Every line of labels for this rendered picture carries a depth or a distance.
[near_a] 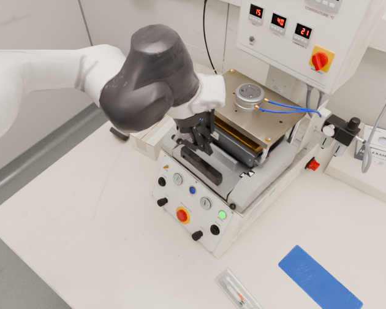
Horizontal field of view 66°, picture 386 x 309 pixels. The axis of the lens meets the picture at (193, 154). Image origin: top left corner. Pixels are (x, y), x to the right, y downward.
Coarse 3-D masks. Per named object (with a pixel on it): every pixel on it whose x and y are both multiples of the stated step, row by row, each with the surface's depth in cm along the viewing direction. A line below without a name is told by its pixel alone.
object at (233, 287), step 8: (224, 272) 87; (232, 272) 87; (216, 280) 86; (224, 280) 86; (232, 280) 86; (224, 288) 84; (232, 288) 84; (240, 288) 84; (232, 296) 83; (240, 296) 83; (248, 296) 83; (240, 304) 82; (248, 304) 82; (256, 304) 82
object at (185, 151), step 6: (186, 150) 85; (186, 156) 86; (192, 156) 84; (198, 156) 84; (198, 162) 83; (204, 162) 82; (204, 168) 82; (210, 168) 81; (210, 174) 81; (216, 174) 80; (216, 180) 80
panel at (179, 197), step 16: (160, 176) 100; (160, 192) 101; (176, 192) 96; (208, 192) 87; (176, 208) 98; (192, 208) 93; (224, 208) 84; (192, 224) 95; (208, 224) 90; (224, 224) 86; (208, 240) 91
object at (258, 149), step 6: (216, 120) 86; (222, 120) 86; (222, 126) 84; (228, 126) 84; (228, 132) 84; (234, 132) 83; (240, 132) 83; (240, 138) 82; (246, 138) 82; (246, 144) 80; (252, 144) 80; (258, 144) 80; (258, 150) 81
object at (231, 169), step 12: (216, 144) 92; (180, 156) 89; (204, 156) 89; (216, 156) 88; (228, 156) 84; (192, 168) 87; (216, 168) 86; (228, 168) 86; (240, 168) 86; (204, 180) 86; (228, 180) 83; (228, 192) 81
